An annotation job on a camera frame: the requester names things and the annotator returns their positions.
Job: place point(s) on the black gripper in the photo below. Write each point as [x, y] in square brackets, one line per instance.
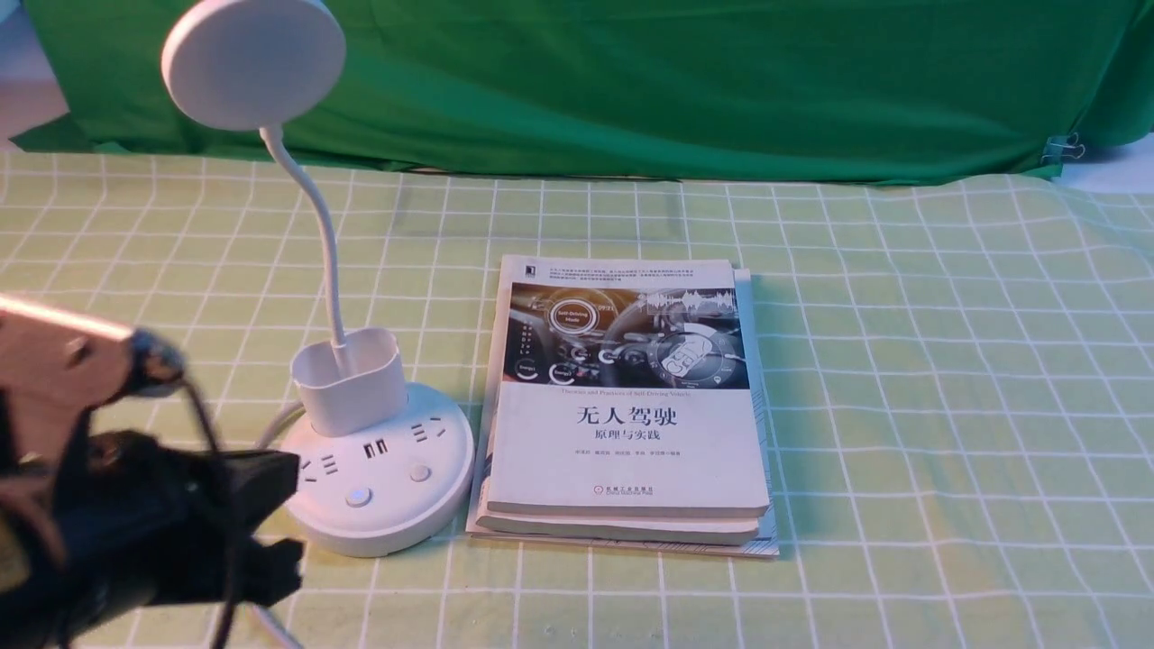
[154, 527]

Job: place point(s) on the white desk lamp with socket base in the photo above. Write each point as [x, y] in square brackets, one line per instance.
[384, 463]

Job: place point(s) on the top book autonomous driving cover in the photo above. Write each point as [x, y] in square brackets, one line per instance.
[622, 433]

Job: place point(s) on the bottom thin book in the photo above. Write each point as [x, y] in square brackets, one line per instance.
[762, 424]

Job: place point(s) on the green backdrop cloth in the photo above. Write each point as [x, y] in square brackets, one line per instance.
[885, 92]

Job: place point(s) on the metal binder clip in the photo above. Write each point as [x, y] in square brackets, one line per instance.
[1064, 147]

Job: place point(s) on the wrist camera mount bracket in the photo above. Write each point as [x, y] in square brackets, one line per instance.
[59, 367]

